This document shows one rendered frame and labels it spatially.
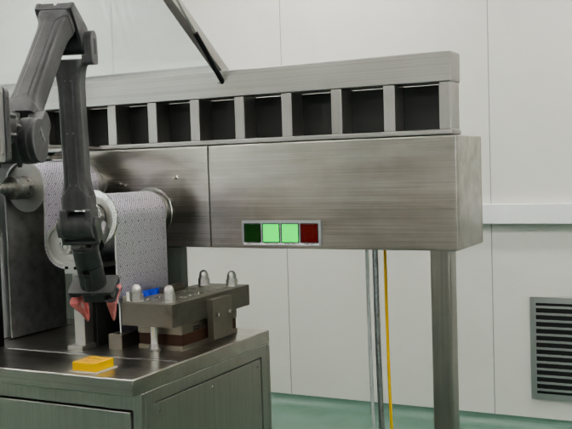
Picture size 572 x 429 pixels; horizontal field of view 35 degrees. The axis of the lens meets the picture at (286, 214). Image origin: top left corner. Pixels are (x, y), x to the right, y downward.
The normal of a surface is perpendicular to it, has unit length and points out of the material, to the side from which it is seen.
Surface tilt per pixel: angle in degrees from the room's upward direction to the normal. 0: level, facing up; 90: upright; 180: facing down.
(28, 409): 90
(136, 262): 90
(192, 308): 90
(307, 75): 90
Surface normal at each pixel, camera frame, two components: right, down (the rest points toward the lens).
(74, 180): -0.08, 0.12
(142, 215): 0.89, 0.00
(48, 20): -0.08, -0.68
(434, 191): -0.45, 0.06
